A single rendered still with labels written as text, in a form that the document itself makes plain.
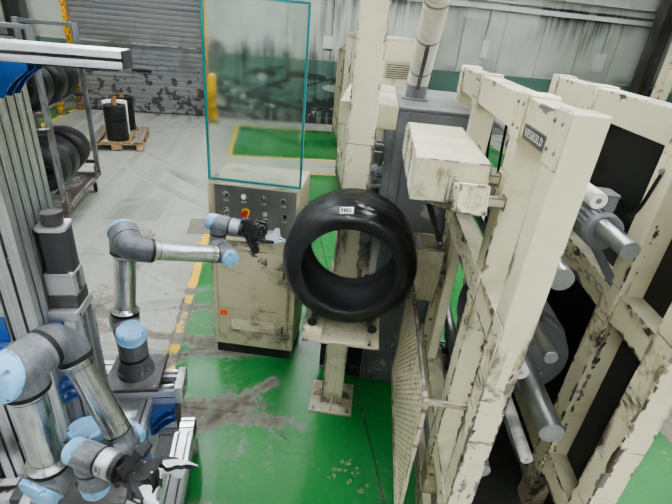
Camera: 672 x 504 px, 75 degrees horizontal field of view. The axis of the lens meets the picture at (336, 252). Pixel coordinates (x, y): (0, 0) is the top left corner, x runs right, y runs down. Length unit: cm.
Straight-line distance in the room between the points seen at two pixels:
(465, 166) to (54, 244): 128
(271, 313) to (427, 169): 181
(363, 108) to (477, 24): 982
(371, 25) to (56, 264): 146
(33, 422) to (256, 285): 174
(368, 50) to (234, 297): 176
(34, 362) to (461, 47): 1108
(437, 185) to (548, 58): 1130
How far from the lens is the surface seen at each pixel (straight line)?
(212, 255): 192
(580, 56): 1316
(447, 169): 148
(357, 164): 211
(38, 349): 135
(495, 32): 1198
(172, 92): 1109
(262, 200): 265
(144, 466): 137
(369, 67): 203
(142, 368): 210
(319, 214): 183
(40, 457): 155
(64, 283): 162
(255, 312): 302
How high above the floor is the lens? 213
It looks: 27 degrees down
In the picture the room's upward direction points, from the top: 6 degrees clockwise
